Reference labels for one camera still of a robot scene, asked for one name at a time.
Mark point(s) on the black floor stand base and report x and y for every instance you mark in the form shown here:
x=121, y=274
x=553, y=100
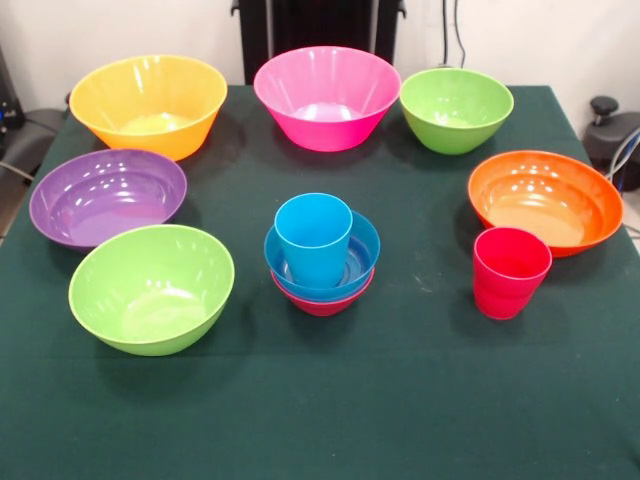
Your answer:
x=610, y=135

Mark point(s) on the small blue plastic bowl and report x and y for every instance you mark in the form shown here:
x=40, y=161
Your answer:
x=362, y=250

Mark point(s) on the small red plastic bowl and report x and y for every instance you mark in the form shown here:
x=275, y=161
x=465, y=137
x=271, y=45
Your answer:
x=322, y=307

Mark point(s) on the blue plastic cup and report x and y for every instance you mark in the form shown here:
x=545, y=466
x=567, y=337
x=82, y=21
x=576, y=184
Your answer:
x=315, y=250

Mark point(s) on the shallow orange plastic bowl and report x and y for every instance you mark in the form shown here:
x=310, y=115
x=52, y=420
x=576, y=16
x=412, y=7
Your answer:
x=545, y=205

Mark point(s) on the light green plastic bowl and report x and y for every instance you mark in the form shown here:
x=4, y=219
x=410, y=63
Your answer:
x=150, y=285
x=455, y=110

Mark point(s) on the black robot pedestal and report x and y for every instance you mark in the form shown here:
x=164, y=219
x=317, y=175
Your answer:
x=300, y=25

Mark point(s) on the black wall plug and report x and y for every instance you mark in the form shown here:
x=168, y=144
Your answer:
x=443, y=66

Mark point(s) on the red plastic cup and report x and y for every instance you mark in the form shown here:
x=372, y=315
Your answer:
x=505, y=290

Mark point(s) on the large yellow-orange plastic bowl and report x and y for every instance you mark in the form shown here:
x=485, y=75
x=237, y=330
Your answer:
x=150, y=85

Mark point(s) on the dark green table cloth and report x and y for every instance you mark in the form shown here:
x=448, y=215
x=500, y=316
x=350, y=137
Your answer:
x=320, y=400

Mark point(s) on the shallow purple plastic bowl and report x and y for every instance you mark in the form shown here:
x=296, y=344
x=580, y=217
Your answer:
x=105, y=195

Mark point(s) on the large pink plastic bowl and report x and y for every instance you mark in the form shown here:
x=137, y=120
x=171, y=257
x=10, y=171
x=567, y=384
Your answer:
x=325, y=85

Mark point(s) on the black equipment box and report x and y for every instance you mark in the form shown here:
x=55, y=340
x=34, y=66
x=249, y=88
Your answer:
x=7, y=90

